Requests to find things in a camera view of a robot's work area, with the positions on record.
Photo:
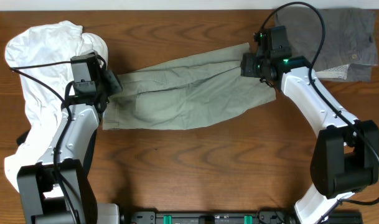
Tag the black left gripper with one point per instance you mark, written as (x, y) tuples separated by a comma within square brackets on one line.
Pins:
[(111, 77)]

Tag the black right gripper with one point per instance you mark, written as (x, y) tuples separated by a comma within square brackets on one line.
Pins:
[(246, 66)]

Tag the khaki green shorts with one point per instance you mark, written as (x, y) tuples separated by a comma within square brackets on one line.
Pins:
[(187, 93)]

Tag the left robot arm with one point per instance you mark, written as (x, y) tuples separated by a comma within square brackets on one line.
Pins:
[(56, 188)]

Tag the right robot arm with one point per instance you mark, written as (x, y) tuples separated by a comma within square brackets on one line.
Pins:
[(346, 156)]

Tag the white shirt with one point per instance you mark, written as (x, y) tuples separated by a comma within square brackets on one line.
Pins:
[(43, 52)]

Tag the folded grey shorts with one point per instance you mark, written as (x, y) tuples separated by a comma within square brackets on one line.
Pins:
[(349, 51)]

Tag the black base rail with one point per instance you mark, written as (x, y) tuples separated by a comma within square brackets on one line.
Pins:
[(214, 217)]

